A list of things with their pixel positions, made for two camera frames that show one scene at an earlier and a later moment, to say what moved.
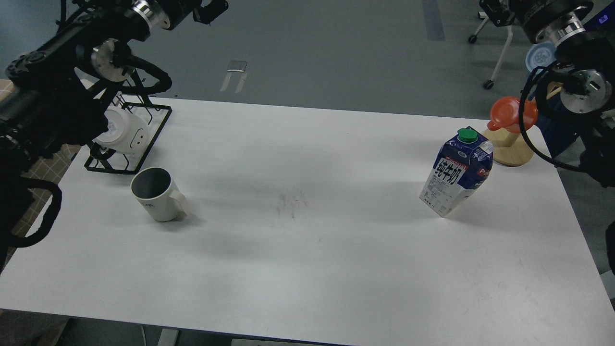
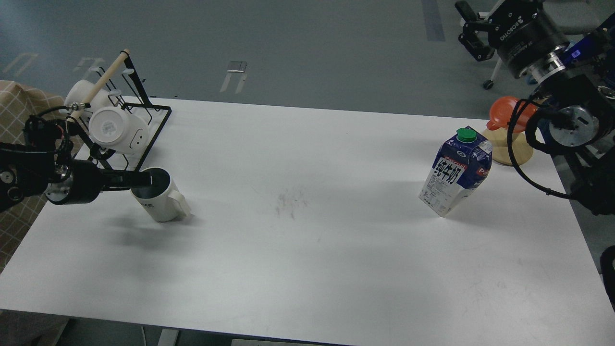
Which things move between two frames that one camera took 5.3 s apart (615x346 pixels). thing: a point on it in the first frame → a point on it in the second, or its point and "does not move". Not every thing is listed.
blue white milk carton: (461, 165) does not move
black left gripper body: (168, 13) → (83, 184)
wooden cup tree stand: (511, 149) does not move
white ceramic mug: (154, 188) does not move
